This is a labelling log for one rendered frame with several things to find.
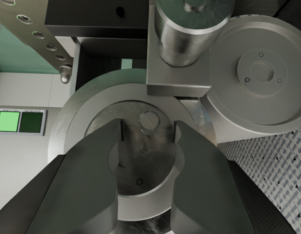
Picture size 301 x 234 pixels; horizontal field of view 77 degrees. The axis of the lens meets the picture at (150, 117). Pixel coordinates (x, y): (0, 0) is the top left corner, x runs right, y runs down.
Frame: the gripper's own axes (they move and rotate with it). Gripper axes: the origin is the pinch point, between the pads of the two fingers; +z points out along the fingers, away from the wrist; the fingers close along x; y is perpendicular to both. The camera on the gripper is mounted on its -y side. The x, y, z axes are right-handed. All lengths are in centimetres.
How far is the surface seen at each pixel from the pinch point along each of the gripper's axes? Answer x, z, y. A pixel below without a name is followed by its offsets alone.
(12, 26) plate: -26.3, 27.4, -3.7
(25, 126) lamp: -32.5, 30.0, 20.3
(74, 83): -7.3, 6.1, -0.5
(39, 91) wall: -176, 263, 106
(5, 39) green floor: -173, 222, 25
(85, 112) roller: -5.6, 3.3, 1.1
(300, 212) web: 16.2, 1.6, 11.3
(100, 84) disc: -4.7, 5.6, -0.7
